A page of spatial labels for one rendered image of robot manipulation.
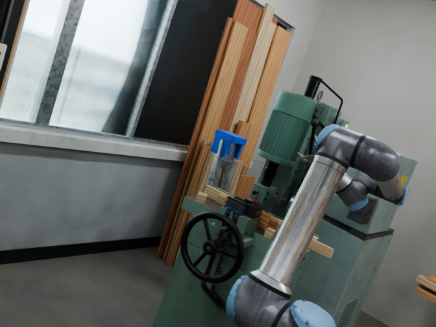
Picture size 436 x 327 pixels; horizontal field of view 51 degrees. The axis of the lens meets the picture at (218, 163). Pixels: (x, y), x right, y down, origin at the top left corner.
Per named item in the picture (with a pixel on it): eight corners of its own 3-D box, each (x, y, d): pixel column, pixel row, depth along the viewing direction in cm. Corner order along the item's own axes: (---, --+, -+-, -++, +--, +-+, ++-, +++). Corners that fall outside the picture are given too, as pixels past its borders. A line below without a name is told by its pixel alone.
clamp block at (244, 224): (212, 224, 196) (219, 205, 195) (226, 221, 208) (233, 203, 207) (242, 240, 190) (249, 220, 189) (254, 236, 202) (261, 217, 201)
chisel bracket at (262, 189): (247, 200, 212) (254, 183, 211) (259, 198, 224) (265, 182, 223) (261, 206, 209) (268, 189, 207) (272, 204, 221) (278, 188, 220)
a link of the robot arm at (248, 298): (261, 346, 139) (368, 128, 146) (214, 315, 147) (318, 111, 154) (274, 344, 152) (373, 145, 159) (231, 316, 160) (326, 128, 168)
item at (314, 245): (215, 202, 224) (218, 194, 223) (217, 201, 226) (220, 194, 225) (329, 258, 198) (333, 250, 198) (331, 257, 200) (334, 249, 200)
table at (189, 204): (168, 209, 207) (172, 196, 206) (202, 204, 234) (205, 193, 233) (289, 273, 181) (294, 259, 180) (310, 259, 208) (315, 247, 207)
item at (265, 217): (234, 215, 212) (240, 200, 211) (235, 215, 213) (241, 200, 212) (265, 230, 205) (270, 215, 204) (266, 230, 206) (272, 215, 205)
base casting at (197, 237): (182, 239, 214) (189, 221, 213) (235, 226, 265) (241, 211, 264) (266, 286, 195) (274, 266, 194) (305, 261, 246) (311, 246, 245)
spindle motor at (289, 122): (250, 153, 208) (274, 87, 203) (265, 154, 223) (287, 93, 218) (285, 167, 200) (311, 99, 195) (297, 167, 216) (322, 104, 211)
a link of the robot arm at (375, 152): (403, 143, 142) (412, 187, 201) (364, 130, 148) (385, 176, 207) (387, 178, 141) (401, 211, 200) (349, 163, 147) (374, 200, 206)
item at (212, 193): (202, 194, 230) (205, 185, 229) (204, 194, 231) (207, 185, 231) (313, 248, 204) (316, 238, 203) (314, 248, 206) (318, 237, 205)
